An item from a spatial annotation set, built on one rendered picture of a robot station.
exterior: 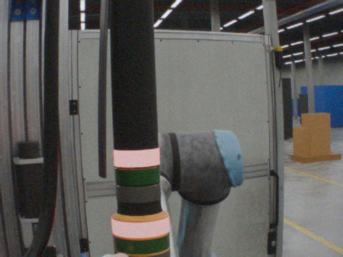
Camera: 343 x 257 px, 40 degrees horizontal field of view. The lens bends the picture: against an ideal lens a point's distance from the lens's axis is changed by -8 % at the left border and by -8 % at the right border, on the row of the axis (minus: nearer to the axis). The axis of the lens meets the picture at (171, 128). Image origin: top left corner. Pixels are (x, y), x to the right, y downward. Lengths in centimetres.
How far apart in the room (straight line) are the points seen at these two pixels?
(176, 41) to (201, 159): 149
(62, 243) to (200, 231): 44
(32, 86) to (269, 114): 160
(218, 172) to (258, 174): 169
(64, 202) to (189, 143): 52
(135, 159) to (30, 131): 99
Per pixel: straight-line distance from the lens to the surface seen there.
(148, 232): 36
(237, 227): 263
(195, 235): 113
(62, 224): 138
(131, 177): 36
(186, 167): 95
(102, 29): 37
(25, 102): 135
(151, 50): 37
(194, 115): 243
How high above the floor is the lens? 166
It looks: 3 degrees down
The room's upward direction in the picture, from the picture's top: 2 degrees counter-clockwise
